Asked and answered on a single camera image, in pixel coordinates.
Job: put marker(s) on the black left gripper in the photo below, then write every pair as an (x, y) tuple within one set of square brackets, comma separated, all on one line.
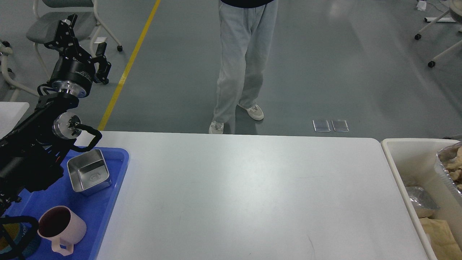
[(69, 73)]

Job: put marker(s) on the stainless steel rectangular tin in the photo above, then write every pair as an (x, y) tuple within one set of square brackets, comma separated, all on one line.
[(88, 173)]

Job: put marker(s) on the pink plastic mug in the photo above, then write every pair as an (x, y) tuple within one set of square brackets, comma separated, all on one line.
[(63, 228)]

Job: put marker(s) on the aluminium foil tray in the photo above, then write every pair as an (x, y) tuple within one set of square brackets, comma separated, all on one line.
[(442, 157)]

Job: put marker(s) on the brown paper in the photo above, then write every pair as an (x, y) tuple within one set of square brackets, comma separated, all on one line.
[(454, 168)]

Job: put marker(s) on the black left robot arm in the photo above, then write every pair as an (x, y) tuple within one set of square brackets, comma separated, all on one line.
[(32, 153)]

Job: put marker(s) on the grey wheeled chair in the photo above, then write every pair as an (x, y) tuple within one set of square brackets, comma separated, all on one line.
[(86, 29)]

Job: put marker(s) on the white side table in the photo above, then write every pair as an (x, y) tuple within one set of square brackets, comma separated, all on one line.
[(10, 115)]

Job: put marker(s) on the blue plastic tray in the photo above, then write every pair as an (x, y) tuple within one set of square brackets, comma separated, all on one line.
[(95, 209)]

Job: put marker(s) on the standing person in jeans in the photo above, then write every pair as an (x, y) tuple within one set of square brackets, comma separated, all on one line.
[(246, 28)]

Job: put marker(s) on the clear floor plate left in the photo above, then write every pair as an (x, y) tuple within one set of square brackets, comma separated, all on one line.
[(321, 126)]

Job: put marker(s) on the clear floor plate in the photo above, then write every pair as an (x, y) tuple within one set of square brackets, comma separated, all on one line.
[(340, 125), (321, 126)]

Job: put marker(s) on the clear floor plate right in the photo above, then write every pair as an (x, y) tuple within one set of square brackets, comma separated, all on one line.
[(340, 125)]

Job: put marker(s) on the white plastic bin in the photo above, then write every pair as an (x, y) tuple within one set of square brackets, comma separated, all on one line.
[(412, 161)]

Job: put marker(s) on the crumpled clear plastic bag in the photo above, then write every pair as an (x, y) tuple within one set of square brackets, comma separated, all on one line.
[(422, 202)]

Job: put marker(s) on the brown paper bag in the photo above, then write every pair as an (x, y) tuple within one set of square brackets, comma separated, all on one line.
[(441, 239)]

